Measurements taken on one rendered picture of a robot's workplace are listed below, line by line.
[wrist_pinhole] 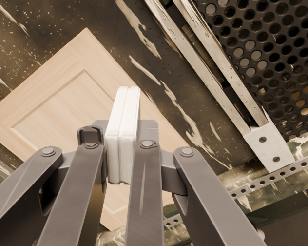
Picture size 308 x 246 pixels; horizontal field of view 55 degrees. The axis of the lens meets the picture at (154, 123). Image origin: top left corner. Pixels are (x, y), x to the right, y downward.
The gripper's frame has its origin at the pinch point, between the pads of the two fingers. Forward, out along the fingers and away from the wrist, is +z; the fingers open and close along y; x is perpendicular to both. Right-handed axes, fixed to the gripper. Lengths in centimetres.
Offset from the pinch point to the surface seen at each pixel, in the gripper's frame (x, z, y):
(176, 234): -58, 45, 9
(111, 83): -12.5, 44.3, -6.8
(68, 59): -7.3, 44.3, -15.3
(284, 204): -81, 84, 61
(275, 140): -22, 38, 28
